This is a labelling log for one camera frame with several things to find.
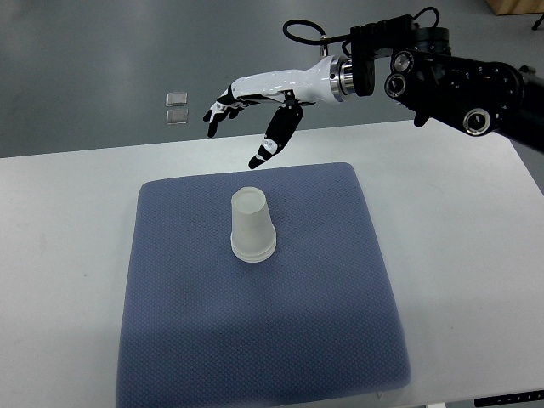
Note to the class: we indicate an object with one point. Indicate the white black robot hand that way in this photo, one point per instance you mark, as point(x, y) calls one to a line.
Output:
point(330, 81)

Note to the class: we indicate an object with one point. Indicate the white paper cup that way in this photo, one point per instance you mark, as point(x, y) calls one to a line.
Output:
point(254, 257)
point(251, 226)

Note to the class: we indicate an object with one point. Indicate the upper metal floor plate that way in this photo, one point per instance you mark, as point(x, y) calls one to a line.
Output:
point(179, 98)

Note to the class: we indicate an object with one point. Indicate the white paper cup on mat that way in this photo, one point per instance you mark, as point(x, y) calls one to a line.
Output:
point(254, 257)

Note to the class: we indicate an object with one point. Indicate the wooden furniture corner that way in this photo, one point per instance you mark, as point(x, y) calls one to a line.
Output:
point(516, 7)

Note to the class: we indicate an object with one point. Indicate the black tripod leg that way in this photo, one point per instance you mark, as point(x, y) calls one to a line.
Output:
point(538, 23)

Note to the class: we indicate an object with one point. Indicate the blue mesh cushion mat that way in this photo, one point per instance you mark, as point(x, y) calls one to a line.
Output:
point(315, 321)

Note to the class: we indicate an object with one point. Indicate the black table control panel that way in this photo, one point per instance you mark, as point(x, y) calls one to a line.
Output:
point(508, 399)

